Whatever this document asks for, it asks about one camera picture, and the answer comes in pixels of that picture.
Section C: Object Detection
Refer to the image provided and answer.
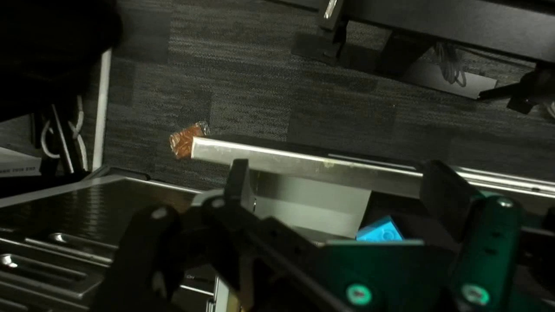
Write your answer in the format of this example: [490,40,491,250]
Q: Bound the open grey metal drawer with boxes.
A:
[189,135,555,244]

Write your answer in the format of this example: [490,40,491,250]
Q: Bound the black drawer cabinet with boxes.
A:
[0,172,217,312]

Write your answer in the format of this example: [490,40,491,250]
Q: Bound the black chair base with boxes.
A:
[477,61,555,121]

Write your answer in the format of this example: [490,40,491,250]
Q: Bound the small blue block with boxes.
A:
[356,213,406,244]

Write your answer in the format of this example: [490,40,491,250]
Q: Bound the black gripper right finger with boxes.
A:
[418,159,526,312]

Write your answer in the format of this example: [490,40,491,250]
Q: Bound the white cables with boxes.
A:
[39,94,92,175]

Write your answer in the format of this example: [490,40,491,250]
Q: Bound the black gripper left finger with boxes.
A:
[108,158,351,312]

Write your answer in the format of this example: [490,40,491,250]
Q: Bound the dark furniture frame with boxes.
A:
[269,0,555,80]

